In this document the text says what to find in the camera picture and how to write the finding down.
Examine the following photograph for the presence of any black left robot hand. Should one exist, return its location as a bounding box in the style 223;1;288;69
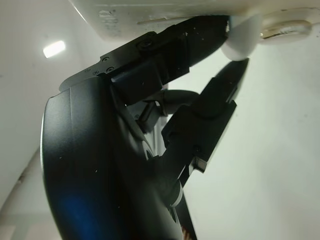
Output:
39;14;251;240

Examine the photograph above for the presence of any cream white two-slot toaster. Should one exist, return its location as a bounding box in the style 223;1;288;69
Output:
69;0;320;61

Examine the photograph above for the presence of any ceiling light panel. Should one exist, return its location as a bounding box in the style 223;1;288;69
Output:
42;40;67;59

